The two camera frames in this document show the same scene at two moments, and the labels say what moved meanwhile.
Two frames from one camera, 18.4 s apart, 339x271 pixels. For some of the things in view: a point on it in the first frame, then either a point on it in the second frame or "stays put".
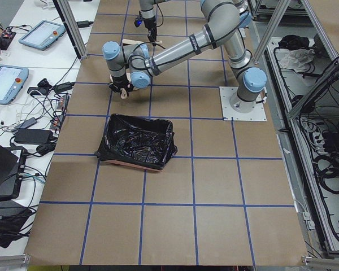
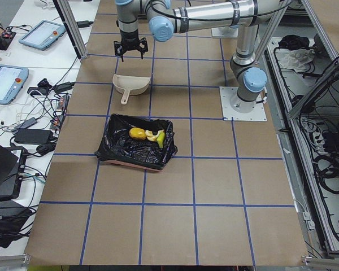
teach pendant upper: x=42 y=34 stays put
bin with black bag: x=144 y=143 stays put
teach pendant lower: x=5 y=83 stays put
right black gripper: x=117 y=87 → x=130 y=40
